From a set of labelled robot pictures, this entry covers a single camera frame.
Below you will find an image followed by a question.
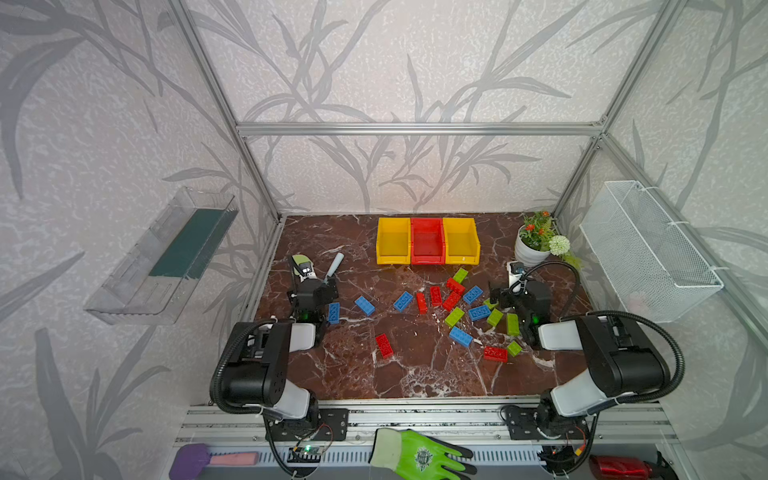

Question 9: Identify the blue lego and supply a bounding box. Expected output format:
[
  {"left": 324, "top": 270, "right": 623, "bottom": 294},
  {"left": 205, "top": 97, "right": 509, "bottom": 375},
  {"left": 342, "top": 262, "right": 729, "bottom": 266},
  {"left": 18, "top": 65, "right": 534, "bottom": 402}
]
[
  {"left": 468, "top": 305, "right": 491, "bottom": 322},
  {"left": 463, "top": 286, "right": 483, "bottom": 305},
  {"left": 355, "top": 296, "right": 375, "bottom": 317},
  {"left": 394, "top": 292, "right": 414, "bottom": 313},
  {"left": 449, "top": 327, "right": 473, "bottom": 348},
  {"left": 328, "top": 302, "right": 341, "bottom": 325}
]

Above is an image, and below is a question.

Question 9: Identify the green lego tall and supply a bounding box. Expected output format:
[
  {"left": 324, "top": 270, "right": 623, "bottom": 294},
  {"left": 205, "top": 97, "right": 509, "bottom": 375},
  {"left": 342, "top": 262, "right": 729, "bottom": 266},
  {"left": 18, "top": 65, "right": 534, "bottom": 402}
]
[{"left": 506, "top": 313, "right": 521, "bottom": 337}]

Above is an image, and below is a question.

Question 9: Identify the green lego small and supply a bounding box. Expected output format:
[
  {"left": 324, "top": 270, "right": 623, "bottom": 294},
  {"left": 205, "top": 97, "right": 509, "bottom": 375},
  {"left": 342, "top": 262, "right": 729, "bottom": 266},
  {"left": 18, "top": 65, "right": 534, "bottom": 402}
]
[
  {"left": 506, "top": 341, "right": 523, "bottom": 357},
  {"left": 487, "top": 309, "right": 504, "bottom": 328}
]

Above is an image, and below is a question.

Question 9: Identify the green lego small front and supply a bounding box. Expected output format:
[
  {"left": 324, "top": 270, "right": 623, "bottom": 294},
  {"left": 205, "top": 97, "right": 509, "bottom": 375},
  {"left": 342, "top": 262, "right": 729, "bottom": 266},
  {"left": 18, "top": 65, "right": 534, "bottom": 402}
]
[{"left": 506, "top": 341, "right": 523, "bottom": 357}]

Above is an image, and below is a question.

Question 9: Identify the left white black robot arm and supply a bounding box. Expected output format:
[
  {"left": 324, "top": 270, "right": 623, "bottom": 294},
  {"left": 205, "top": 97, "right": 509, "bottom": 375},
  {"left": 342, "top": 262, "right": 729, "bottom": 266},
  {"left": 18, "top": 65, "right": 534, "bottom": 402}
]
[{"left": 209, "top": 276, "right": 338, "bottom": 428}]

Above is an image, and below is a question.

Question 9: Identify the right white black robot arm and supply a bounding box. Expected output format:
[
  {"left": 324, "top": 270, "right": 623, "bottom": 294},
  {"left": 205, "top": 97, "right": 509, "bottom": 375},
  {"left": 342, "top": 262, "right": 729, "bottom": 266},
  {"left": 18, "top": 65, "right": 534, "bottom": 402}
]
[{"left": 490, "top": 278, "right": 686, "bottom": 440}]

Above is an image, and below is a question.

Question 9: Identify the green toy spade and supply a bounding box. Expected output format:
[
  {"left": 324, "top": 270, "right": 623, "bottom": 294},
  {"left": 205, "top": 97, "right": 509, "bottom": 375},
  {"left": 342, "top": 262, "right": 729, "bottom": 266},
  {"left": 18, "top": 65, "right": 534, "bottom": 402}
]
[{"left": 290, "top": 254, "right": 316, "bottom": 281}]

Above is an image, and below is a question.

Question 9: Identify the teal toy trowel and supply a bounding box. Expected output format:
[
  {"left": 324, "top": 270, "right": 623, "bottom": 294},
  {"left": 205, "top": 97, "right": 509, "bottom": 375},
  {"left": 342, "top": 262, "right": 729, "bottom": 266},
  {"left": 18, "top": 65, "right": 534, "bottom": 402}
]
[{"left": 325, "top": 252, "right": 345, "bottom": 281}]

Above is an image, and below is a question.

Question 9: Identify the red lego front right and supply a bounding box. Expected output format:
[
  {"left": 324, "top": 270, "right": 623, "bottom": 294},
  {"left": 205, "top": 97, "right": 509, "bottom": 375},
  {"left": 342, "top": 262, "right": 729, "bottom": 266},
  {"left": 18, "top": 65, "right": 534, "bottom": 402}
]
[{"left": 483, "top": 346, "right": 509, "bottom": 363}]

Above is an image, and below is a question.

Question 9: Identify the white potted flower plant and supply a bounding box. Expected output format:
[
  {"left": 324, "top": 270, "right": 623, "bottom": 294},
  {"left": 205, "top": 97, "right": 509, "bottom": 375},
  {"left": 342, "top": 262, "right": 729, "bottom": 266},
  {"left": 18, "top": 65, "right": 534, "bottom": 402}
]
[{"left": 515, "top": 211, "right": 581, "bottom": 269}]

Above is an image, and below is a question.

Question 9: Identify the red lego top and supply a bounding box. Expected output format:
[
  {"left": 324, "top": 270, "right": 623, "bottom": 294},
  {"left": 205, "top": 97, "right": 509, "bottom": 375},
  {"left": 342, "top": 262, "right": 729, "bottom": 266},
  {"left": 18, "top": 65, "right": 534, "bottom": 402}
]
[{"left": 446, "top": 278, "right": 466, "bottom": 295}]

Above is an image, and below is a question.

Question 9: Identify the red lego studded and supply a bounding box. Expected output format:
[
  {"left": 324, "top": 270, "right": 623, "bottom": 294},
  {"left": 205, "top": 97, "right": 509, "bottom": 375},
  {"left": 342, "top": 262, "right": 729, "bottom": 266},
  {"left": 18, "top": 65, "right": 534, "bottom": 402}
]
[{"left": 442, "top": 292, "right": 462, "bottom": 313}]

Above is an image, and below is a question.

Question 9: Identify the red lego front left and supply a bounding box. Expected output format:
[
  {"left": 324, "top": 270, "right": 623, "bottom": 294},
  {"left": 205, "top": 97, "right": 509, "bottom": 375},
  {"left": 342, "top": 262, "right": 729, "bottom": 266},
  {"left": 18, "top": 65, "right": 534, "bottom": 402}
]
[{"left": 375, "top": 334, "right": 394, "bottom": 358}]

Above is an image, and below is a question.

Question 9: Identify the right yellow bin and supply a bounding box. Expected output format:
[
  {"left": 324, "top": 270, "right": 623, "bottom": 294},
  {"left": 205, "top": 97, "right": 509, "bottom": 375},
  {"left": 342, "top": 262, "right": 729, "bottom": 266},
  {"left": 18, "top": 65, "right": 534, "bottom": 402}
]
[{"left": 443, "top": 217, "right": 481, "bottom": 265}]

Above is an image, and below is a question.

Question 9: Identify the yellow bin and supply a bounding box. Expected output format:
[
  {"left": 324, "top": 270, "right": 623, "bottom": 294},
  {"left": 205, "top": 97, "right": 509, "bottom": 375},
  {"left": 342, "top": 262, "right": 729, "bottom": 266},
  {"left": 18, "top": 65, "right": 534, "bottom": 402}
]
[
  {"left": 443, "top": 217, "right": 481, "bottom": 265},
  {"left": 376, "top": 217, "right": 412, "bottom": 265}
]

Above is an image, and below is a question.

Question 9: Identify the red lego center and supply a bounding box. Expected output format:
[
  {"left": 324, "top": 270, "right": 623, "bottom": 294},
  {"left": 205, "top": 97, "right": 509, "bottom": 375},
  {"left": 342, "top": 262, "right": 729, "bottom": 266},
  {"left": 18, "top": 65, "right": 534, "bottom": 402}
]
[{"left": 429, "top": 286, "right": 443, "bottom": 307}]

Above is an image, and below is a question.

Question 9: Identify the left yellow bin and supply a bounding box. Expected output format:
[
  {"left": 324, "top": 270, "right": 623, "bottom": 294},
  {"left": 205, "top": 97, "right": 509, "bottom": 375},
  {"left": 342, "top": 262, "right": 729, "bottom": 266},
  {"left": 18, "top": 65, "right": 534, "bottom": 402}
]
[{"left": 376, "top": 217, "right": 412, "bottom": 265}]

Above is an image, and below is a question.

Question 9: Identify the red lego upright narrow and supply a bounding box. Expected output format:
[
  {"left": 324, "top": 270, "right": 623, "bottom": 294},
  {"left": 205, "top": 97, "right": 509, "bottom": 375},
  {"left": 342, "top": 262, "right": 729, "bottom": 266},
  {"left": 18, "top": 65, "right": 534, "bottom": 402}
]
[{"left": 416, "top": 292, "right": 428, "bottom": 314}]

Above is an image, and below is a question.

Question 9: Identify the red middle bin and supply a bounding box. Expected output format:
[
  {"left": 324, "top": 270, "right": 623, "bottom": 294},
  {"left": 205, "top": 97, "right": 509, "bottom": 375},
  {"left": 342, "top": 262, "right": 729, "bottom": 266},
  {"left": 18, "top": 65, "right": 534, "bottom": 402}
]
[{"left": 411, "top": 218, "right": 445, "bottom": 265}]

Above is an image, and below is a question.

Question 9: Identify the green circuit board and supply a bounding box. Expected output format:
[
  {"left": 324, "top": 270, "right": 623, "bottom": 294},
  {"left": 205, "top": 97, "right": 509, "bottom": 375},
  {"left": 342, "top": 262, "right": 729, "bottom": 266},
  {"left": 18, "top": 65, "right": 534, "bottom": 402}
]
[{"left": 287, "top": 445, "right": 323, "bottom": 464}]

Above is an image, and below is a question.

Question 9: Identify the red metallic tool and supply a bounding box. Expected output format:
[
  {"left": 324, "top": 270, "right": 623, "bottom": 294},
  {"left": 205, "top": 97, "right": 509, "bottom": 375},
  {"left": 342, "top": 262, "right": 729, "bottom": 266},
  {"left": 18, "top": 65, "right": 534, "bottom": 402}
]
[{"left": 589, "top": 454, "right": 678, "bottom": 480}]

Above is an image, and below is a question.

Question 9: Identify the green work glove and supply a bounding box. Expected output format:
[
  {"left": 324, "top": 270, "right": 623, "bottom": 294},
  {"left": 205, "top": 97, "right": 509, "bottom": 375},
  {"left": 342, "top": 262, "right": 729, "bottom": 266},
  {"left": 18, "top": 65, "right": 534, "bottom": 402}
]
[{"left": 369, "top": 428, "right": 477, "bottom": 480}]

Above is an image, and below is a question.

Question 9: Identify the purple pink brush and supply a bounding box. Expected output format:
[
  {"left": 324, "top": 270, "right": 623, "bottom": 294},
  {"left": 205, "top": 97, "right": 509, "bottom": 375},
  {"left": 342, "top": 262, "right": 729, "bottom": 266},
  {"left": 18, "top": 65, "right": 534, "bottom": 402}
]
[{"left": 168, "top": 443, "right": 259, "bottom": 480}]

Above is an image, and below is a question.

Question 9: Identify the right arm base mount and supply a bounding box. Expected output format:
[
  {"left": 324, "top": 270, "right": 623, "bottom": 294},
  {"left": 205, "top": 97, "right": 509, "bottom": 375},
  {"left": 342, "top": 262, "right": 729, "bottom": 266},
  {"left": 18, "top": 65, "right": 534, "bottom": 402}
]
[{"left": 500, "top": 403, "right": 590, "bottom": 441}]

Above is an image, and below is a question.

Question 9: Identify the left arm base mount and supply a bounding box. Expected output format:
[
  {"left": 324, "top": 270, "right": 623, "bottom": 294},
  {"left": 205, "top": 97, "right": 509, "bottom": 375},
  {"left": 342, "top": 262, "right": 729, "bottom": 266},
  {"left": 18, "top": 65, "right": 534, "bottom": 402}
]
[{"left": 265, "top": 408, "right": 350, "bottom": 442}]

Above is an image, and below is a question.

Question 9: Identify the white wire mesh basket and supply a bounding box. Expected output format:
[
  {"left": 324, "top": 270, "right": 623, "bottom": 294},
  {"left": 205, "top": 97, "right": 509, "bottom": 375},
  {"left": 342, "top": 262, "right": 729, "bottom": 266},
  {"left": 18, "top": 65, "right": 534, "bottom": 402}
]
[{"left": 580, "top": 180, "right": 724, "bottom": 324}]

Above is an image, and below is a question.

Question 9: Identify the clear plastic wall shelf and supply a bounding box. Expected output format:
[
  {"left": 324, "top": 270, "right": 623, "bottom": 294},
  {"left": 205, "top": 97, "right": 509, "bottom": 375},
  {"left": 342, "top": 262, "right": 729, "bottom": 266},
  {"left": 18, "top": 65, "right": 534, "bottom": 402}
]
[{"left": 84, "top": 187, "right": 239, "bottom": 325}]

